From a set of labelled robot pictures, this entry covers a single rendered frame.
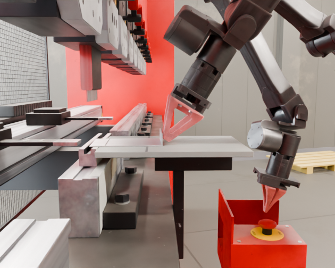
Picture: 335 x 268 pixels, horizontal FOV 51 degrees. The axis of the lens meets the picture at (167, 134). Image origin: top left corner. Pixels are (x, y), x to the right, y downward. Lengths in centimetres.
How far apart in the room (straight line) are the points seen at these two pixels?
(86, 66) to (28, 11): 25
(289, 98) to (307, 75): 496
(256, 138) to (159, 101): 202
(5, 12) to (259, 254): 64
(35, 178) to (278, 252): 87
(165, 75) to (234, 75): 247
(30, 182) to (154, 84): 168
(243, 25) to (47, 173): 92
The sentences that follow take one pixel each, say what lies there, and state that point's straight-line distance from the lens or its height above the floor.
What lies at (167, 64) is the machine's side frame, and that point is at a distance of 281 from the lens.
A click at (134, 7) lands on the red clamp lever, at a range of 79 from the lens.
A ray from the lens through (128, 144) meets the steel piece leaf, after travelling 64.
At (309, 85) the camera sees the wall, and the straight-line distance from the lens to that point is 586.
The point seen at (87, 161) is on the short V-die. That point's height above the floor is 98.
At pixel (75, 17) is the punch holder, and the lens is 39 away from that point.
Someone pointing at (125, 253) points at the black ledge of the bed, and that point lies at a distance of 52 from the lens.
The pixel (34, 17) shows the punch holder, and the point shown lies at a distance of 39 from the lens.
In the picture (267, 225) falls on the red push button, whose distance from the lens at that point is 82.
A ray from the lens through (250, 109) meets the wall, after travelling 531.
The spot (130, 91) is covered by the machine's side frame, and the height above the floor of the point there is 106.
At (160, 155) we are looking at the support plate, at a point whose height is 99.
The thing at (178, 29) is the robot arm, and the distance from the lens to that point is 62.
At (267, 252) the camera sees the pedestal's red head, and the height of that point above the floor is 76.
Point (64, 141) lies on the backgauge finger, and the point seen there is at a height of 101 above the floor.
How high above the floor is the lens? 111
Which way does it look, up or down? 8 degrees down
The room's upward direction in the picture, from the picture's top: straight up
